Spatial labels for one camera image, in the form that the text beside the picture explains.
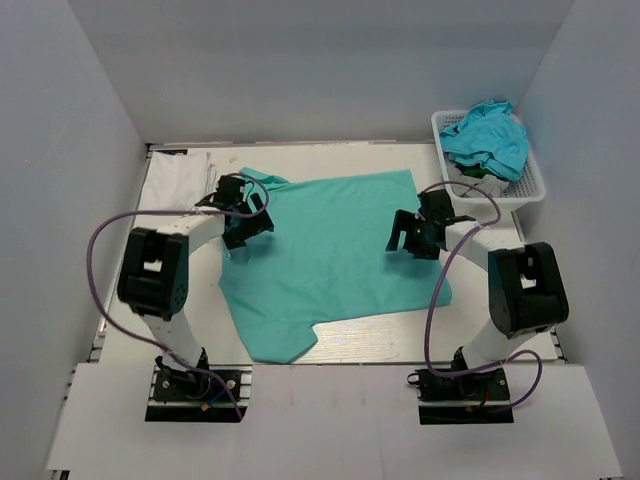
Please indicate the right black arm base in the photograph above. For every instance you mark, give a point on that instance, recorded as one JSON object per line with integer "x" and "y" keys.
{"x": 476, "y": 399}

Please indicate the folded white t shirt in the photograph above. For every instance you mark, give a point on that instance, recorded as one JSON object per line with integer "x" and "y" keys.
{"x": 177, "y": 182}

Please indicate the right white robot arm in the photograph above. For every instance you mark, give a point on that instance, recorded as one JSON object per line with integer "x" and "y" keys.
{"x": 526, "y": 295}

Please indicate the white grey cloth in basket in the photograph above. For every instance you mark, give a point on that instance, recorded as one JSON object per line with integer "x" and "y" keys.
{"x": 468, "y": 186}

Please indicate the white plastic basket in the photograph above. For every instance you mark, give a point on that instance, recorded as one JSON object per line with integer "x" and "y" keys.
{"x": 529, "y": 189}

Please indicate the teal green t shirt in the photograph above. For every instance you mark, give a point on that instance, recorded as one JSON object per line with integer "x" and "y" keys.
{"x": 325, "y": 261}

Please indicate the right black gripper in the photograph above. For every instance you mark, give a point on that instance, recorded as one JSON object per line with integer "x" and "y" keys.
{"x": 407, "y": 221}

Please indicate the blue t shirt in basket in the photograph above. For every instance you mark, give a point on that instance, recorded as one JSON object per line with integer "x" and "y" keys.
{"x": 488, "y": 136}

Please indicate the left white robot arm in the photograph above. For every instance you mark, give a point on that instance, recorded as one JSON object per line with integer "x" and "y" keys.
{"x": 154, "y": 275}

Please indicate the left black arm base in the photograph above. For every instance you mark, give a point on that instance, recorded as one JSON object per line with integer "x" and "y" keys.
{"x": 186, "y": 397}

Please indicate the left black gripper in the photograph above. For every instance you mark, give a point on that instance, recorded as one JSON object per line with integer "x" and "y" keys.
{"x": 257, "y": 224}

